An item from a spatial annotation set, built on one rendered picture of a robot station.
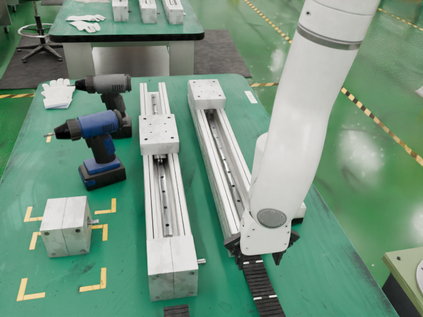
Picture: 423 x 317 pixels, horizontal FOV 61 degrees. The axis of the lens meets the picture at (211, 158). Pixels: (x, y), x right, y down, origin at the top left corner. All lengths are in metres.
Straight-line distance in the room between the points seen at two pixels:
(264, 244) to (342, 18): 0.45
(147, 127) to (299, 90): 0.65
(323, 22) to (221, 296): 0.59
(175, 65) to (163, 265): 1.86
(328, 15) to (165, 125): 0.71
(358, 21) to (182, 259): 0.54
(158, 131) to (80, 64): 1.45
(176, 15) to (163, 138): 1.51
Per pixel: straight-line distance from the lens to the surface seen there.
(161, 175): 1.02
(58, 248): 0.92
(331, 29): 0.50
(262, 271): 0.87
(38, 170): 1.21
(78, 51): 2.44
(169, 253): 0.78
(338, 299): 0.89
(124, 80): 1.20
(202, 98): 1.26
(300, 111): 0.54
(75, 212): 0.89
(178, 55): 2.44
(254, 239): 0.74
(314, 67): 0.52
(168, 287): 0.79
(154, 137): 1.05
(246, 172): 1.00
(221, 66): 3.87
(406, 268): 0.98
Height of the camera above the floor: 1.48
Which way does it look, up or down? 37 degrees down
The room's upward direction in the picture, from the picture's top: 4 degrees clockwise
